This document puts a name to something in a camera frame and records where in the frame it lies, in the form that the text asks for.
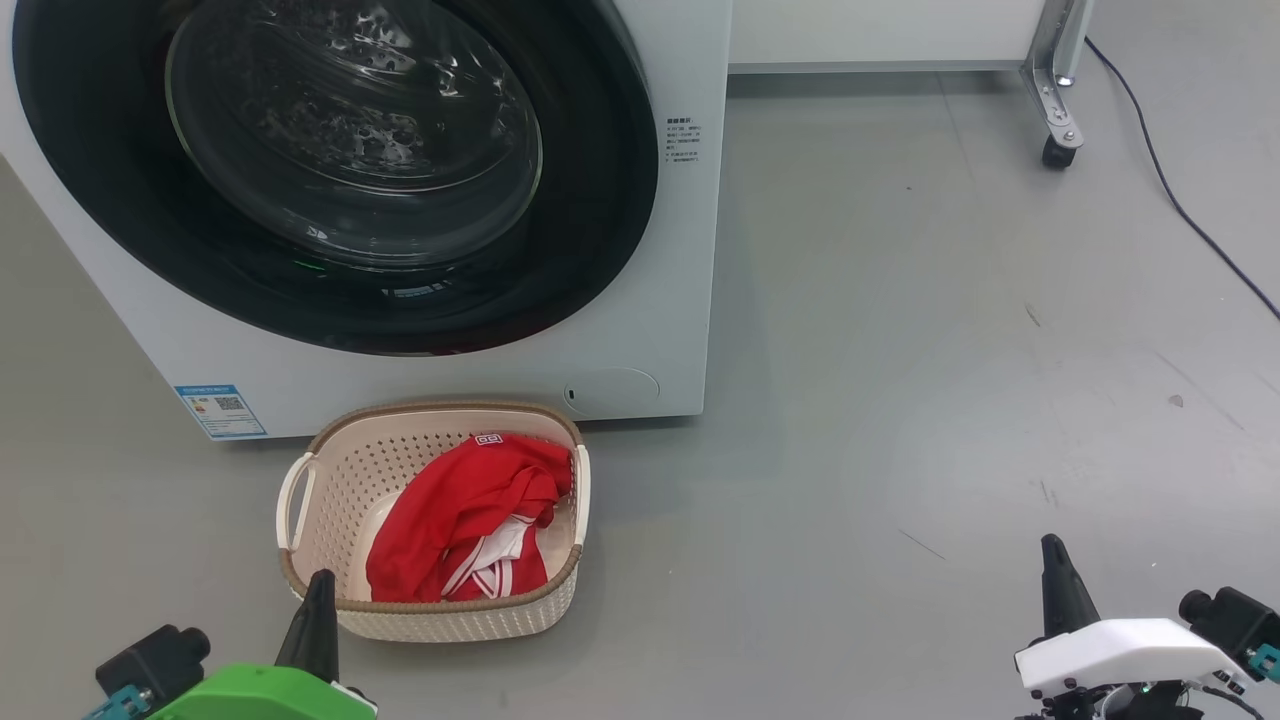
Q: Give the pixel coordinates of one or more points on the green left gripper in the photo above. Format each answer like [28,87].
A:
[270,695]

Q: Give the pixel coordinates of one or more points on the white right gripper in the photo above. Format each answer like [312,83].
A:
[1130,650]

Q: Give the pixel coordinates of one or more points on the red white-trimmed garment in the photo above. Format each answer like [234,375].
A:
[450,520]

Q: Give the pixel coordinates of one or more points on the beige perforated laundry basket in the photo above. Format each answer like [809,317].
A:
[340,490]

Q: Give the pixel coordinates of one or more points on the white front-load washing machine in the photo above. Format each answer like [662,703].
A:
[680,300]

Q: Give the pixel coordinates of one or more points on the blue energy label sticker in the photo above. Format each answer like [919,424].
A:
[220,410]

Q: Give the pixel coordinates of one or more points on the round white filter cover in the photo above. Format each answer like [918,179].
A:
[612,392]

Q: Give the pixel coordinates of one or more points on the metal partition leg with caster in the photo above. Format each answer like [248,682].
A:
[1055,80]

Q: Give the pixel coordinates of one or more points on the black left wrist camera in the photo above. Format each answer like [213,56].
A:
[155,655]

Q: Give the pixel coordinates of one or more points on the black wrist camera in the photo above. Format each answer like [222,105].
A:
[1235,620]
[155,655]

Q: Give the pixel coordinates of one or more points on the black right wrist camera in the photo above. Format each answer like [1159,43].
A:
[1235,620]

